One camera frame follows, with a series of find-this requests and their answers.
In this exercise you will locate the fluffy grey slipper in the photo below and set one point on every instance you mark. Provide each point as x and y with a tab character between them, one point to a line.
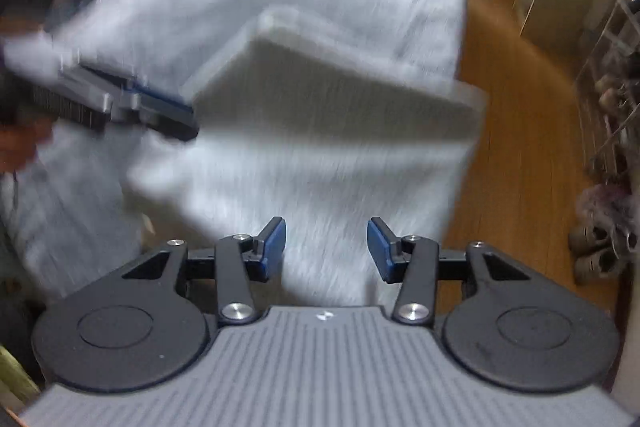
602	204

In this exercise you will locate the metal shoe rack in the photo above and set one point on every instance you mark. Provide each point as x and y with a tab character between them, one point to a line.
607	13

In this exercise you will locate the person's left hand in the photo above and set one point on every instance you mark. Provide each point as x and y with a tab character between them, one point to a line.
20	147

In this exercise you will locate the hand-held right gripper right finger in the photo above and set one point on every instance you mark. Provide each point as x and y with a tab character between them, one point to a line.
380	252

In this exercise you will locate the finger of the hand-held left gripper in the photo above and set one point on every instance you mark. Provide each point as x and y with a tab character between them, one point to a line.
175	129
160	99

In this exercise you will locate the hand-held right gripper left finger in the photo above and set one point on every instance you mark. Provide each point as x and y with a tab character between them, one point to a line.
274	252

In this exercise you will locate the grey sneaker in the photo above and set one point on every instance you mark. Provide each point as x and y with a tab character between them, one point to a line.
600	267
592	237

